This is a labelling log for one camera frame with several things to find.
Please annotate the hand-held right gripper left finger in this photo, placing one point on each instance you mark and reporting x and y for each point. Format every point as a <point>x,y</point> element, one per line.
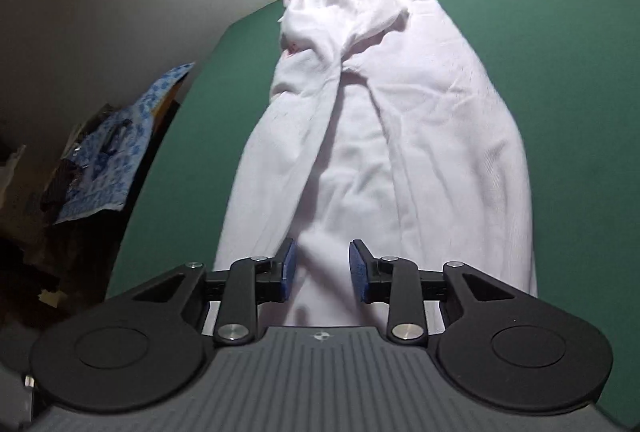
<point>289,269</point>

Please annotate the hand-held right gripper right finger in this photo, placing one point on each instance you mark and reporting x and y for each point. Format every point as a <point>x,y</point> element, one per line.
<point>357,272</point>

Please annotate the white t-shirt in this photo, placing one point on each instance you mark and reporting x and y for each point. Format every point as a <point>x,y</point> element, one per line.
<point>400,137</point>

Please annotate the blue patterned cloth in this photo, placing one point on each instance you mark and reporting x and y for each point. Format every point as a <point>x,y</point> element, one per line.
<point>115,147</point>

